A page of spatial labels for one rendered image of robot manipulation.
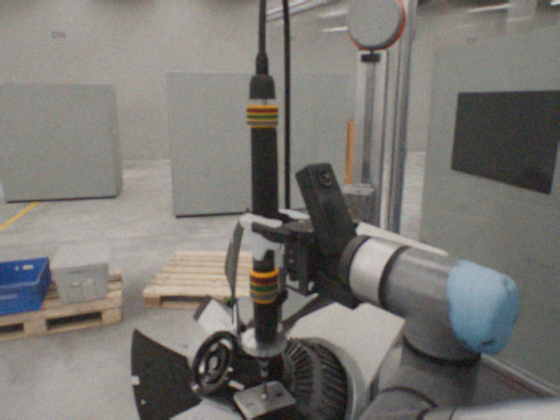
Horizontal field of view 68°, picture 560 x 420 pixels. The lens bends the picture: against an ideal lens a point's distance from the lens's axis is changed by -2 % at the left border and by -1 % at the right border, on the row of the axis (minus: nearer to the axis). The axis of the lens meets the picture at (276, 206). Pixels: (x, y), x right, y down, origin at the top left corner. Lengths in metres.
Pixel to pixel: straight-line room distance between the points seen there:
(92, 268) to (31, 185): 4.74
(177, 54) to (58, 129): 5.74
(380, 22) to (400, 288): 0.93
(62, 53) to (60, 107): 5.38
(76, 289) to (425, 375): 3.28
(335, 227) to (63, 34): 12.74
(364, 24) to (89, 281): 2.86
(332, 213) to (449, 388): 0.21
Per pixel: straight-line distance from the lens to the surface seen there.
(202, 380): 0.80
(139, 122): 12.73
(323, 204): 0.49
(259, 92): 0.57
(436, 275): 0.42
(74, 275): 3.53
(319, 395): 0.84
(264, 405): 0.74
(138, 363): 1.07
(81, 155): 7.79
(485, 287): 0.41
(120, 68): 12.79
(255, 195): 0.59
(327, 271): 0.52
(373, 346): 0.93
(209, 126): 6.03
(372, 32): 1.25
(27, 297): 3.63
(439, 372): 0.45
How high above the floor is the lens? 1.67
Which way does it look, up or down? 14 degrees down
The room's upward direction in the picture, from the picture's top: straight up
